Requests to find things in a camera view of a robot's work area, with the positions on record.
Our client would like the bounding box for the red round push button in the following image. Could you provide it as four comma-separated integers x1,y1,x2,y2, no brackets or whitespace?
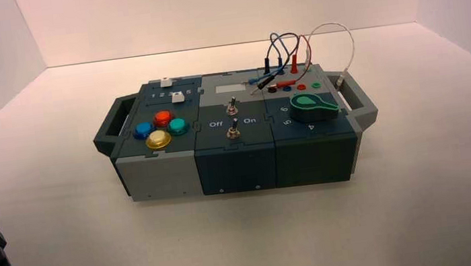
151,108,176,129

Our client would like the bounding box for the blue round push button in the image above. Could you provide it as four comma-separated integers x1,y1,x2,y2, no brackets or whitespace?
131,121,157,141

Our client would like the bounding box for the red banana plug cable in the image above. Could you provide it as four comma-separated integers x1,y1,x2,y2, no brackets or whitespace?
265,34,318,90

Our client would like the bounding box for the black banana plug cable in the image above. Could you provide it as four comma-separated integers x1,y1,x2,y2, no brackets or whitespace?
250,30,307,91

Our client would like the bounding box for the white thin cable with connector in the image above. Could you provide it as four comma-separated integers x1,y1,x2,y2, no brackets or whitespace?
300,20,361,93

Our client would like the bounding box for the grey and dark modular control box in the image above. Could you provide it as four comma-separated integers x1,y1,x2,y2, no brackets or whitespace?
87,53,386,211

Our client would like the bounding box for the metal toggle switch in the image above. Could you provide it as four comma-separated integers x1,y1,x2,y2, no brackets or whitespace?
225,97,240,117
224,117,242,141

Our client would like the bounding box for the teal round push button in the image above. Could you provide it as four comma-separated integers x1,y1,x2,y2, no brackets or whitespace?
166,117,192,137

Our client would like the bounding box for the blue banana plug cable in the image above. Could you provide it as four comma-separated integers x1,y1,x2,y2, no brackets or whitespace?
243,30,306,87

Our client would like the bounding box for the yellow round push button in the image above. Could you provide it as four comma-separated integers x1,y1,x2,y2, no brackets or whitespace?
145,128,174,151

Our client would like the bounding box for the green pointer rotary knob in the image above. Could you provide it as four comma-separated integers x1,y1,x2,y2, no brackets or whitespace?
288,89,342,126

